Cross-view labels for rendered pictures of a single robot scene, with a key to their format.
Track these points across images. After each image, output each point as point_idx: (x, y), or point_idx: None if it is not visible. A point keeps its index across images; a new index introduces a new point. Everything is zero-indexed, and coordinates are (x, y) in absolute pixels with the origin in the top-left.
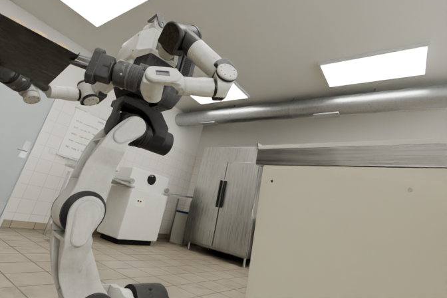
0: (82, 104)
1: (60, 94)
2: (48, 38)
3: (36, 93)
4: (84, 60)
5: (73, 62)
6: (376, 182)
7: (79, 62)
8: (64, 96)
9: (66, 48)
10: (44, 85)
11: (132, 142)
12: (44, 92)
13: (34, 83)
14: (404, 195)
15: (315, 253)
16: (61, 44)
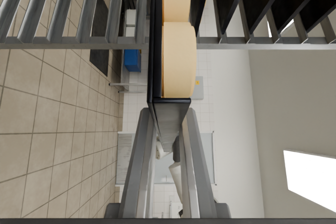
0: (179, 214)
1: (178, 178)
2: None
3: (163, 150)
4: (183, 171)
5: (137, 125)
6: None
7: (140, 148)
8: (178, 185)
9: (159, 18)
10: (178, 155)
11: None
12: (174, 161)
13: (173, 143)
14: None
15: None
16: (187, 32)
